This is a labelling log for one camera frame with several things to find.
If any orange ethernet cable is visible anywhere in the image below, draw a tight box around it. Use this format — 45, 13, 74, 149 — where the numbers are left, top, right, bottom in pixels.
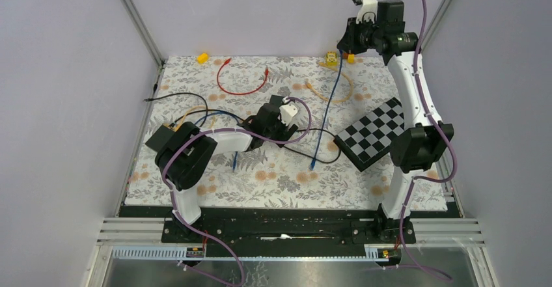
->
170, 105, 217, 131

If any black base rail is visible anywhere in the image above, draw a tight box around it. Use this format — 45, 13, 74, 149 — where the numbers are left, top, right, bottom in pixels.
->
101, 206, 458, 258

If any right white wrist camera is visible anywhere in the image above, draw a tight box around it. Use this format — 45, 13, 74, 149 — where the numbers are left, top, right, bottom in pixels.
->
352, 0, 378, 24

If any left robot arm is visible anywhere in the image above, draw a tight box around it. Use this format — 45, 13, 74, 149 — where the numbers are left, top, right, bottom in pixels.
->
145, 96, 300, 242

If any yellow toy brick with face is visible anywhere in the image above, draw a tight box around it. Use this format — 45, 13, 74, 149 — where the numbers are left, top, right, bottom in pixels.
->
325, 51, 339, 66

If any yellow ethernet cable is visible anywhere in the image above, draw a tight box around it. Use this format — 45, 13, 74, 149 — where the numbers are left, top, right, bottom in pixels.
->
305, 61, 355, 104

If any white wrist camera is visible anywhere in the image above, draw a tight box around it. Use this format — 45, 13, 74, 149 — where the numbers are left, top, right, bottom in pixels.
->
279, 103, 299, 126
352, 0, 378, 24

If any black ethernet cable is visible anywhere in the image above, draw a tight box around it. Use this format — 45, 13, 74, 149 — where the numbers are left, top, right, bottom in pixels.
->
145, 92, 342, 165

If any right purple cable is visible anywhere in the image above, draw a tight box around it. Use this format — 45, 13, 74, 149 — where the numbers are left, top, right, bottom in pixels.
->
352, 0, 458, 282

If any floral patterned table mat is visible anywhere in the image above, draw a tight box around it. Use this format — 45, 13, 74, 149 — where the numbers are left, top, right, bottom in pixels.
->
124, 55, 449, 212

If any red ethernet cable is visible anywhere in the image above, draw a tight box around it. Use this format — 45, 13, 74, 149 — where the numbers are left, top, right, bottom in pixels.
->
216, 58, 270, 96

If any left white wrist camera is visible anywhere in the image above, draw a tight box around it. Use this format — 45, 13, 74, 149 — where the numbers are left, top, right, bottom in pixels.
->
279, 103, 299, 126

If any black white checkerboard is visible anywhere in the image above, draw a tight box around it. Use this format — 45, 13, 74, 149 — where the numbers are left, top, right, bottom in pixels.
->
334, 98, 404, 172

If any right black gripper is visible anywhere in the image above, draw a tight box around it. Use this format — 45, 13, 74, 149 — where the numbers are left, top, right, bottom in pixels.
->
337, 16, 383, 55

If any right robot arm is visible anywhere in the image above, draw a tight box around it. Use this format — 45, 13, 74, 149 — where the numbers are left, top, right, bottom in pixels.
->
337, 0, 454, 243

